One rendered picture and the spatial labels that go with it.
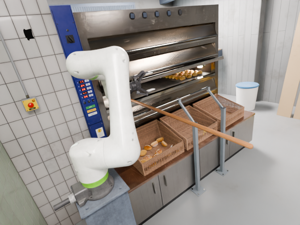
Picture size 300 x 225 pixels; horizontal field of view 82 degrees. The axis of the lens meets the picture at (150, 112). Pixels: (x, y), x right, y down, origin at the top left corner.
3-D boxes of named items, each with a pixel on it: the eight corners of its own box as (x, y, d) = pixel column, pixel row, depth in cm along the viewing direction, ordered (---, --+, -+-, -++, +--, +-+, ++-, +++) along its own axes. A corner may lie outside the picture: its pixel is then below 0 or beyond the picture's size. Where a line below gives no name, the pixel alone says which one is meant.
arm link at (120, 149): (140, 167, 66) (125, 37, 73) (98, 172, 67) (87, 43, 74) (143, 161, 79) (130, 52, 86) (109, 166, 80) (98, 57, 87)
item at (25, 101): (26, 110, 144) (21, 98, 140) (39, 106, 149) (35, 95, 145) (26, 112, 138) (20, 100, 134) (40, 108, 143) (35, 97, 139)
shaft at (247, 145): (254, 148, 95) (254, 143, 94) (251, 150, 94) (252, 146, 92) (118, 95, 229) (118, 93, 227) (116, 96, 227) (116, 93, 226)
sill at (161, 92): (105, 112, 190) (104, 109, 188) (211, 75, 274) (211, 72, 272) (106, 114, 185) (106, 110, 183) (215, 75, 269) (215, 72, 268)
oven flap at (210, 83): (112, 131, 193) (106, 114, 191) (215, 89, 277) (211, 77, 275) (114, 131, 189) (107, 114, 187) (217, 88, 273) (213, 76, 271)
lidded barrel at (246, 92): (261, 107, 397) (264, 83, 375) (247, 113, 381) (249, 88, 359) (243, 102, 437) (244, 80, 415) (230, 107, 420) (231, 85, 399)
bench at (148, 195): (97, 210, 209) (83, 173, 187) (222, 133, 322) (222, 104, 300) (115, 252, 164) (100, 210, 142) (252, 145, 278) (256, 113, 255)
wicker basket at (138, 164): (122, 155, 207) (117, 135, 196) (159, 136, 234) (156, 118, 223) (144, 177, 168) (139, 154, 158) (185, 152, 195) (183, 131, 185)
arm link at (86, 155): (112, 186, 73) (100, 148, 65) (76, 190, 73) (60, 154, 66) (117, 165, 85) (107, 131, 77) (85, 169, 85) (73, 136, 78)
